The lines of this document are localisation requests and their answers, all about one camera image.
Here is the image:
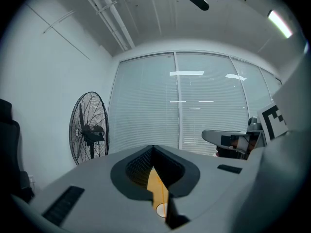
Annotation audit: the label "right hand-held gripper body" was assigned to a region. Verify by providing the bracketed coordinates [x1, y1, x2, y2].
[244, 102, 289, 160]

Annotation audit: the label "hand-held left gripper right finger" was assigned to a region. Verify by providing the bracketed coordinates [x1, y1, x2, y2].
[153, 144, 262, 233]

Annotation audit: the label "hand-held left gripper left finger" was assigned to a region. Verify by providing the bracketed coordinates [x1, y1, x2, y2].
[9, 144, 175, 233]

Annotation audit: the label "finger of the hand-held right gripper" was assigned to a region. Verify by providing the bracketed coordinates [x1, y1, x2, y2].
[201, 129, 248, 159]

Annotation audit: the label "person's right forearm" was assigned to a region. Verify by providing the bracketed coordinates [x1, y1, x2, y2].
[235, 49, 311, 233]

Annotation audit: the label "black standing fan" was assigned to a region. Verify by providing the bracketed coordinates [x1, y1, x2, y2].
[69, 91, 110, 166]

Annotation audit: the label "white window blinds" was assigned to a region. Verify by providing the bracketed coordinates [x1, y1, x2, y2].
[108, 51, 284, 156]

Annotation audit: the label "black high-back office chair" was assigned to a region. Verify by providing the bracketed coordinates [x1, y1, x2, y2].
[0, 98, 35, 203]

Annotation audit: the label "ceiling tube light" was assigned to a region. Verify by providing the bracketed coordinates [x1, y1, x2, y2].
[267, 9, 294, 39]

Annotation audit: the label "white ceiling pipes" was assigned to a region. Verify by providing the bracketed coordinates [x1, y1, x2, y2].
[76, 0, 136, 52]

